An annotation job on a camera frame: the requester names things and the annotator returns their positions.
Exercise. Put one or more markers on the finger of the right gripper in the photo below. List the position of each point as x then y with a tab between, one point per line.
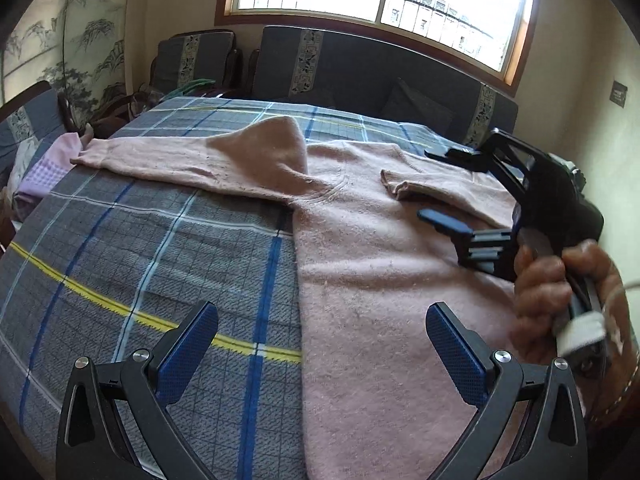
452	154
444	224

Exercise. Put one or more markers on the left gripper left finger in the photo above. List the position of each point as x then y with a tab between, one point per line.
92	440

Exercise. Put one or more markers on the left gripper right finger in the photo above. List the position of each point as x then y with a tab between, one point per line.
551	441

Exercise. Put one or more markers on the pink knitted sweater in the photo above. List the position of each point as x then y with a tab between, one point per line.
377	401

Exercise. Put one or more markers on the lilac folded clothes pile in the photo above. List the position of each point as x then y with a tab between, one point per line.
50	168

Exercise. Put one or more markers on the person's right hand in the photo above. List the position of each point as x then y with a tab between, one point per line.
542	292

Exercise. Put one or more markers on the large wooden framed window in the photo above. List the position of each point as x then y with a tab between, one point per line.
486	39

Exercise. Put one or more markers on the dark sofa backrest cushion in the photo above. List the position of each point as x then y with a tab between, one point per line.
377	79

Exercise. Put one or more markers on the blue plaid bed sheet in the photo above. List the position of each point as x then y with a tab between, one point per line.
106	264

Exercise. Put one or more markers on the dark armchair cushion by window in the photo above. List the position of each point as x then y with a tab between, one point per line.
207	54

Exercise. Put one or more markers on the painted landscape folding screen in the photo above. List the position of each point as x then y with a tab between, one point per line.
77	46

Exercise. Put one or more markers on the dark wall switch plate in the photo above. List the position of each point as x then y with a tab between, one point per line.
618	94

